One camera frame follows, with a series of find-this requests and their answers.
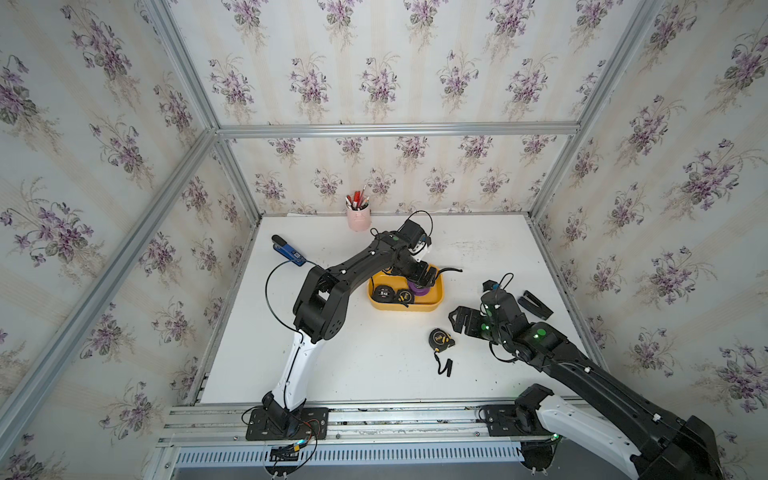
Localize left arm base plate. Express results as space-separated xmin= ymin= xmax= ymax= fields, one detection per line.
xmin=245 ymin=406 xmax=330 ymax=441

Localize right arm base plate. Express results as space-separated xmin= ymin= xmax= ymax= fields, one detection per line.
xmin=479 ymin=404 xmax=552 ymax=437

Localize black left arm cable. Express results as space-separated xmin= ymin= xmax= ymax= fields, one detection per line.
xmin=264 ymin=259 xmax=319 ymax=334

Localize red pens in cup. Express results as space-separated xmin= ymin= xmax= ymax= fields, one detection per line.
xmin=345 ymin=190 xmax=370 ymax=211

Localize black yellow tape measure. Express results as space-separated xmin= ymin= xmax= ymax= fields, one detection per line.
xmin=428 ymin=328 xmax=455 ymax=378
xmin=371 ymin=284 xmax=397 ymax=303
xmin=396 ymin=289 xmax=414 ymax=305

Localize pink pen holder cup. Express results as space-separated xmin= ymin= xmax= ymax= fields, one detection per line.
xmin=346 ymin=207 xmax=372 ymax=232

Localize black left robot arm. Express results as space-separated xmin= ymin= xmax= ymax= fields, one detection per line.
xmin=262 ymin=220 xmax=438 ymax=429

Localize purple tape measure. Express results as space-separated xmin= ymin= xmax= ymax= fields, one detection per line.
xmin=407 ymin=281 xmax=431 ymax=297

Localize aluminium front rail frame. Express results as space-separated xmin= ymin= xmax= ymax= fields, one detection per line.
xmin=143 ymin=398 xmax=596 ymax=479

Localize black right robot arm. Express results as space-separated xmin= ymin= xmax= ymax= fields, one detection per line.
xmin=448 ymin=281 xmax=725 ymax=479

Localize blue black utility knife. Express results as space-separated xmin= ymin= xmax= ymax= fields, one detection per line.
xmin=271 ymin=234 xmax=307 ymax=266

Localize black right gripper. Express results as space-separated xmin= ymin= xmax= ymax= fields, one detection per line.
xmin=445 ymin=305 xmax=510 ymax=349

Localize yellow plastic storage box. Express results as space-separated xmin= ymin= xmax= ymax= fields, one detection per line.
xmin=367 ymin=272 xmax=444 ymax=313

